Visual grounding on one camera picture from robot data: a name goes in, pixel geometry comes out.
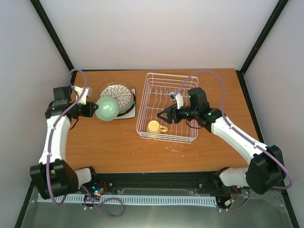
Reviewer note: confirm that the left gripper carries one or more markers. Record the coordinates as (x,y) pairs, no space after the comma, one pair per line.
(90,111)

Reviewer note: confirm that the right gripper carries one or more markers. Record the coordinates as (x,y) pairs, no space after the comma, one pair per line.
(170,114)

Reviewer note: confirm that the green celadon bowl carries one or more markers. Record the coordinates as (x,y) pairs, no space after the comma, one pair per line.
(108,108)

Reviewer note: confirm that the white wire dish rack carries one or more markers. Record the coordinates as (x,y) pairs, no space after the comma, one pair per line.
(156,97)

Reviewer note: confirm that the yellow mug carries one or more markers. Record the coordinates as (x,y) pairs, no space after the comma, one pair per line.
(155,127)

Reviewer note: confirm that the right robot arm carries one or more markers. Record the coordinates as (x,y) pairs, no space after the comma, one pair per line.
(265,170)

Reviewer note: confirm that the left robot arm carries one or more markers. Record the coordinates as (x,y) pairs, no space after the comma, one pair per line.
(57,142)

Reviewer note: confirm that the floral patterned bowl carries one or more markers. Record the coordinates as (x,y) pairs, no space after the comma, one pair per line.
(122,93)

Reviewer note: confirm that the white square plate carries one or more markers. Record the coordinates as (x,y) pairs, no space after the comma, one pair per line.
(131,112)

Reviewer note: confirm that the metal sheet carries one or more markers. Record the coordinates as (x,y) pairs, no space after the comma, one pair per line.
(266,211)

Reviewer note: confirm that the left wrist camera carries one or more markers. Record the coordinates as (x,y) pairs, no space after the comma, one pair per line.
(82,93)

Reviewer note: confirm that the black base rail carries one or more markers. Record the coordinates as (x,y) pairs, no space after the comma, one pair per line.
(205,182)

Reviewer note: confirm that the light blue cable duct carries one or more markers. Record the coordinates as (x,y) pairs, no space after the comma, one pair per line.
(141,200)

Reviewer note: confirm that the black frame post left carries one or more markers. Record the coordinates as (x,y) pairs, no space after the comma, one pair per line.
(52,33)

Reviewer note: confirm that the black frame post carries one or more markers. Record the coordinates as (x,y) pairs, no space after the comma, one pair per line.
(52,33)
(281,4)

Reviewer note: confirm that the black frame post right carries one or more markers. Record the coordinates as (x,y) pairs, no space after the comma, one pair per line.
(281,4)

